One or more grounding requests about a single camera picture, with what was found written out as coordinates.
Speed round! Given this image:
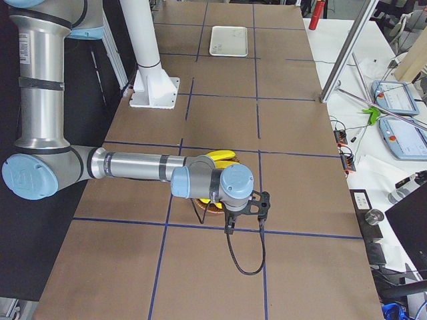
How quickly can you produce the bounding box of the orange black connector block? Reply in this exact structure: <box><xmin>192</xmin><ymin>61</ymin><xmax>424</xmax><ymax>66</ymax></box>
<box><xmin>334</xmin><ymin>129</ymin><xmax>348</xmax><ymax>147</ymax></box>

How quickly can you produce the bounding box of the far blue teach pendant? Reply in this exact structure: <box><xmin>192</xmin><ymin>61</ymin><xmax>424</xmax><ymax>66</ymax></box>
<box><xmin>371</xmin><ymin>80</ymin><xmax>420</xmax><ymax>116</ymax></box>

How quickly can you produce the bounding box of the white support column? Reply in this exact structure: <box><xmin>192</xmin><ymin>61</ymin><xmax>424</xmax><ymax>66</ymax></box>
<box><xmin>120</xmin><ymin>0</ymin><xmax>180</xmax><ymax>109</ymax></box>

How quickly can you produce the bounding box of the blue teach pendant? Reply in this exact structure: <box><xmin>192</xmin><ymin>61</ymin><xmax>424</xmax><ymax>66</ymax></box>
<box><xmin>371</xmin><ymin>80</ymin><xmax>420</xmax><ymax>116</ymax></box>
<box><xmin>378</xmin><ymin>117</ymin><xmax>426</xmax><ymax>161</ymax></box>

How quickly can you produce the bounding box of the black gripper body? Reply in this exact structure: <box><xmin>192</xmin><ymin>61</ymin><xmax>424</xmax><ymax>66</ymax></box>
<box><xmin>224</xmin><ymin>208</ymin><xmax>238</xmax><ymax>233</ymax></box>

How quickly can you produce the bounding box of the metal cylinder weight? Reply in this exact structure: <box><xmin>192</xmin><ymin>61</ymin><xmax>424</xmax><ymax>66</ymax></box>
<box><xmin>364</xmin><ymin>209</ymin><xmax>385</xmax><ymax>226</ymax></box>

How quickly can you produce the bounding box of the white plastic tray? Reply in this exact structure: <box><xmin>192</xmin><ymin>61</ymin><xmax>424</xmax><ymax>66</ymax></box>
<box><xmin>209</xmin><ymin>26</ymin><xmax>248</xmax><ymax>57</ymax></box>

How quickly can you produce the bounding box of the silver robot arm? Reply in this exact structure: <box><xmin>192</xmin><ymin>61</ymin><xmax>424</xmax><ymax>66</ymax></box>
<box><xmin>2</xmin><ymin>1</ymin><xmax>255</xmax><ymax>233</ymax></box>

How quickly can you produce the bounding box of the black camera cable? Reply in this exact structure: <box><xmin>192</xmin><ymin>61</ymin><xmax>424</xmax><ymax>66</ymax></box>
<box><xmin>189</xmin><ymin>198</ymin><xmax>268</xmax><ymax>276</ymax></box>

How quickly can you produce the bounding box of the aluminium frame post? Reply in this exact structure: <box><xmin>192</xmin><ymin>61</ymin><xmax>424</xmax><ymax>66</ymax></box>
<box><xmin>320</xmin><ymin>0</ymin><xmax>378</xmax><ymax>103</ymax></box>

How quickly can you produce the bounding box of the red cylinder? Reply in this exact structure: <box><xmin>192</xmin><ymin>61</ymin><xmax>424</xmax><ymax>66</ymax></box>
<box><xmin>308</xmin><ymin>0</ymin><xmax>326</xmax><ymax>31</ymax></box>

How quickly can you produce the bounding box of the green clip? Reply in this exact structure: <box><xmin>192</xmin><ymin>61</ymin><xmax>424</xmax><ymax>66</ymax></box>
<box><xmin>362</xmin><ymin>107</ymin><xmax>382</xmax><ymax>126</ymax></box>

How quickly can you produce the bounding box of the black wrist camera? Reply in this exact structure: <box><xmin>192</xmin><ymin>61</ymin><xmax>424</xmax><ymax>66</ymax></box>
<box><xmin>240</xmin><ymin>190</ymin><xmax>271</xmax><ymax>220</ymax></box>

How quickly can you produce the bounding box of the black monitor corner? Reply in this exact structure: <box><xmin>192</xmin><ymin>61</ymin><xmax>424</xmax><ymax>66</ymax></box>
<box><xmin>385</xmin><ymin>187</ymin><xmax>426</xmax><ymax>280</ymax></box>

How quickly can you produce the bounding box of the brown wicker basket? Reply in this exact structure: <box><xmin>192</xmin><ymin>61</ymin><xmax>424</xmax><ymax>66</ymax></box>
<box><xmin>193</xmin><ymin>156</ymin><xmax>240</xmax><ymax>214</ymax></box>

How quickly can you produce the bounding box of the near blue teach pendant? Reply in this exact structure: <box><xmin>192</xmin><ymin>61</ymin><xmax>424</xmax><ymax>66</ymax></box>
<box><xmin>378</xmin><ymin>117</ymin><xmax>426</xmax><ymax>161</ymax></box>

